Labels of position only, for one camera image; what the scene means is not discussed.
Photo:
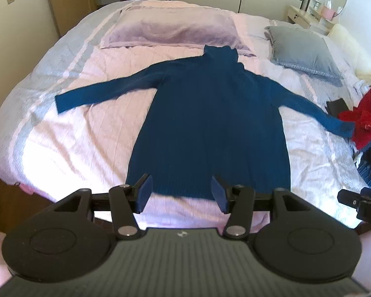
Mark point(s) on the blue turtleneck sweater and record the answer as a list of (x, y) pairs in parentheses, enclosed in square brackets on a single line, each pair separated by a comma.
[(213, 123)]

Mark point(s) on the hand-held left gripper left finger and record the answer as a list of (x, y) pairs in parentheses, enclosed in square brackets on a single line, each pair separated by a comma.
[(143, 193)]

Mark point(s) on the dark grey garment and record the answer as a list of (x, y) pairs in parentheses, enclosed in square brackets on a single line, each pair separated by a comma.
[(337, 106)]

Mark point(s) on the bed with striped cover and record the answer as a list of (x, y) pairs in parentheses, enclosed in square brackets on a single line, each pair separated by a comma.
[(80, 136)]

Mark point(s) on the wooden room door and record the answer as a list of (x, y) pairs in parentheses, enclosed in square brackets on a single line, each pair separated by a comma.
[(71, 3)]

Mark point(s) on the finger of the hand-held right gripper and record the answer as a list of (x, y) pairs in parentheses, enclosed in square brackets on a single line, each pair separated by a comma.
[(349, 198)]

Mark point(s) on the grey pillow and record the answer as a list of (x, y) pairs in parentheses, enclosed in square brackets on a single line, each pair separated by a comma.
[(306, 52)]

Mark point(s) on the pink tissue box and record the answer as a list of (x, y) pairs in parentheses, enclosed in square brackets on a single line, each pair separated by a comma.
[(327, 13)]

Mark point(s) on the red knit garment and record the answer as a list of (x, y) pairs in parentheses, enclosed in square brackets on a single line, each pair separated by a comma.
[(368, 114)]

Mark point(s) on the white padded headboard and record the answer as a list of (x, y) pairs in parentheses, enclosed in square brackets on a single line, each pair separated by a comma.
[(358, 49)]

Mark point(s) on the cream nightstand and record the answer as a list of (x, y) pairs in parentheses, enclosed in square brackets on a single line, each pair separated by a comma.
[(300, 17)]

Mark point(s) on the white crumpled sheet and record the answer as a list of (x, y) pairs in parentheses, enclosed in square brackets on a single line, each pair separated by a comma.
[(363, 88)]

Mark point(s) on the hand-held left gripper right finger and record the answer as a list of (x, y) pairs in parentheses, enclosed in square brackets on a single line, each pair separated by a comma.
[(219, 193)]

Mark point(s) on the lilac plush pillow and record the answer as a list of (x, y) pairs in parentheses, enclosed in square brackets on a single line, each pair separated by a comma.
[(173, 27)]

